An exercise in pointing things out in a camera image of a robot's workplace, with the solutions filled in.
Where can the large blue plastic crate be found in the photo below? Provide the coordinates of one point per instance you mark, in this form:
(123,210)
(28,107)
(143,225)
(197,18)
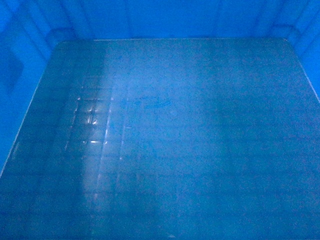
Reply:
(159,119)

